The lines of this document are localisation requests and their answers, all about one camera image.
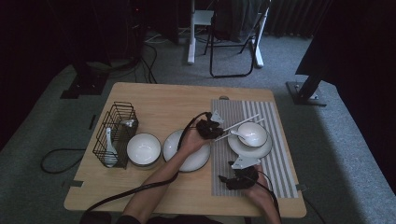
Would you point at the black equipment with red light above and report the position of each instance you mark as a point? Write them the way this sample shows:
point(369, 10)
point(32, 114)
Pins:
point(130, 31)

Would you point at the round table grommet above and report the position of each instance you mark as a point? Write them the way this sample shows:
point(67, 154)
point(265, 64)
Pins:
point(223, 97)

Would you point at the black folding chair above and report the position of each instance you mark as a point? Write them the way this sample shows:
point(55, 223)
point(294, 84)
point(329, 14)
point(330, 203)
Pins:
point(211, 62)

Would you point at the dark tape strip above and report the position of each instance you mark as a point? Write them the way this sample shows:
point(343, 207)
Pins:
point(301, 187)
point(74, 184)

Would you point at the black stand with base plate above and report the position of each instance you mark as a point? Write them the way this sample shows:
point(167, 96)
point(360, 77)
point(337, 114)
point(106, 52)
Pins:
point(306, 90)

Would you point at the white desk frame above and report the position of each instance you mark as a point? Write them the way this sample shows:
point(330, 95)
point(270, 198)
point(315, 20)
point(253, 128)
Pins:
point(191, 46)

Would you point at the black stand base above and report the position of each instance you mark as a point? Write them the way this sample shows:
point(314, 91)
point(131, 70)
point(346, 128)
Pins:
point(84, 84)

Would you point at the person's left hand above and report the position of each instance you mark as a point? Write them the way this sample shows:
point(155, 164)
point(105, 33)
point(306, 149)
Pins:
point(191, 141)

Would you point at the dark cloth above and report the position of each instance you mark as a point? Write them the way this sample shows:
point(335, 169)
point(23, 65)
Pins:
point(236, 21)

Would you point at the white plate dark rim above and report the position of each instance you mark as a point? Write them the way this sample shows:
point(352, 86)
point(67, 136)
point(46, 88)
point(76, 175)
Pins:
point(239, 150)
point(199, 158)

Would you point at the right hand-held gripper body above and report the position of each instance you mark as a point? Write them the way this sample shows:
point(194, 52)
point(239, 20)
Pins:
point(244, 180)

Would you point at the small black floor strip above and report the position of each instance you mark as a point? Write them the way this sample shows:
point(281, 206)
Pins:
point(92, 122)

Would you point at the white bowl dark rim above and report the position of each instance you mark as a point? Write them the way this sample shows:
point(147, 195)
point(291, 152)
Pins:
point(143, 149)
point(257, 133)

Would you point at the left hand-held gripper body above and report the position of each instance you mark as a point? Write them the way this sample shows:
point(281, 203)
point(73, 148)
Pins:
point(208, 129)

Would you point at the grey curtain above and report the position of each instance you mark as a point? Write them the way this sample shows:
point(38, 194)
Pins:
point(295, 18)

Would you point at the person's right hand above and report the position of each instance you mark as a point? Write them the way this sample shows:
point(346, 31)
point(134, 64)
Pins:
point(264, 189)

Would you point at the black curtain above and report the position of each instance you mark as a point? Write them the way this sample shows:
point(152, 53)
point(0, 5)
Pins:
point(358, 62)

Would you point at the grey striped placemat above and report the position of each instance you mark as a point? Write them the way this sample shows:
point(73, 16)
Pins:
point(224, 155)

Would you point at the bundle of white chopsticks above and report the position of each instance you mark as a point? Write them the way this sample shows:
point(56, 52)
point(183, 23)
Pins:
point(129, 122)

